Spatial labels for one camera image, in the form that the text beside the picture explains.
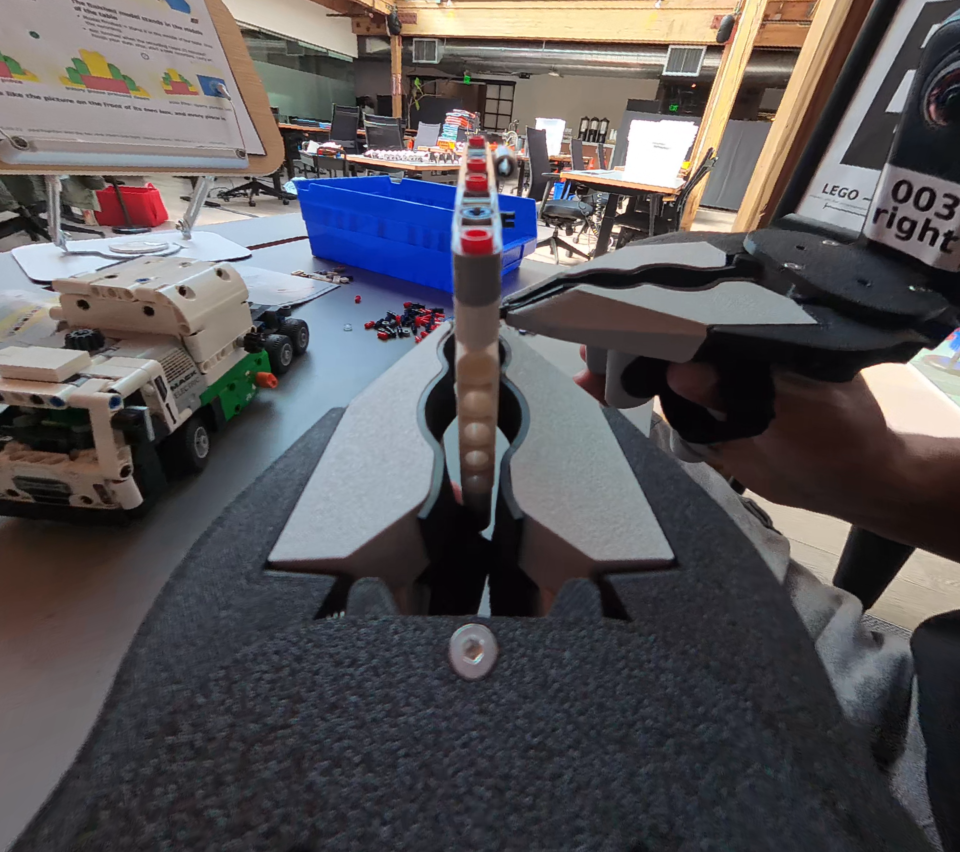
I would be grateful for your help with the instruction sheet on stand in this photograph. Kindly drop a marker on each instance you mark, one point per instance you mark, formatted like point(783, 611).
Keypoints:
point(247, 79)

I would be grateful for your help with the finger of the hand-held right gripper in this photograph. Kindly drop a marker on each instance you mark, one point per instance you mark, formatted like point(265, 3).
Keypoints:
point(660, 257)
point(660, 319)

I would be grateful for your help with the grey cardboard sheet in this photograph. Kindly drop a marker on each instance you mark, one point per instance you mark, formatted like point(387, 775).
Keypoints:
point(285, 289)

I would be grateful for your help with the person's black shirt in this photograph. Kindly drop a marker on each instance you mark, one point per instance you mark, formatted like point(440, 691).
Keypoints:
point(937, 732)

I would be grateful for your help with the wooden desk with clutter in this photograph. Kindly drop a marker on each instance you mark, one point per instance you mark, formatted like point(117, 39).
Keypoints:
point(390, 158)

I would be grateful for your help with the wooden post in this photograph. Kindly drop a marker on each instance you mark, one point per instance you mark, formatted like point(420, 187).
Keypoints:
point(840, 4)

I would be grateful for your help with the blue plastic bin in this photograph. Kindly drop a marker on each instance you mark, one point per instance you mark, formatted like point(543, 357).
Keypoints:
point(390, 222)

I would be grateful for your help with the white board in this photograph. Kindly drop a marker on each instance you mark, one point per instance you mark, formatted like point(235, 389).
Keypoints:
point(660, 143)

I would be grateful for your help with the pile of small lego pieces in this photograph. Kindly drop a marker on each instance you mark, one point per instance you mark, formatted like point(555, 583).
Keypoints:
point(405, 323)

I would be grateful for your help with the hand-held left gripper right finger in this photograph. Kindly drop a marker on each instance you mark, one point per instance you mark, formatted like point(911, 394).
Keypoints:
point(585, 492)

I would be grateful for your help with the person's right hand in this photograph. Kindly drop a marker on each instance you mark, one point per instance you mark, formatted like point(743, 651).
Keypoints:
point(795, 447)

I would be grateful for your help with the dark partition panel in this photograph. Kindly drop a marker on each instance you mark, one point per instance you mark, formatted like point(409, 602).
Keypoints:
point(739, 166)

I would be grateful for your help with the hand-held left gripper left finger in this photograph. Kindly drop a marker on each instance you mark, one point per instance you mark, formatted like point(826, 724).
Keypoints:
point(352, 484)

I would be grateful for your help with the white lego panel assembly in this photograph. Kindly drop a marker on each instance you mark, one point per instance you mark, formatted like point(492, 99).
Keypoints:
point(476, 312)

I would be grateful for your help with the red plastic bin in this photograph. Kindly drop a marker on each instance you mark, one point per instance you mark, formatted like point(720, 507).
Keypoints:
point(131, 207)

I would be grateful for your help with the white and green lego truck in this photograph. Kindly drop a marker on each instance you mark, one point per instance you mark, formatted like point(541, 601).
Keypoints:
point(112, 372)

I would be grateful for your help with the lego booklet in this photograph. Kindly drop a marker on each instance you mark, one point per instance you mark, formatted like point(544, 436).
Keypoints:
point(26, 316)

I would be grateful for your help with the row of flat lego pieces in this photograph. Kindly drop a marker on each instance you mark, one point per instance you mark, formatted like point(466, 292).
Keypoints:
point(322, 276)

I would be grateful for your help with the black mesh office chair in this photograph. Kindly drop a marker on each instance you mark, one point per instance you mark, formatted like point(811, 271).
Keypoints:
point(559, 192)

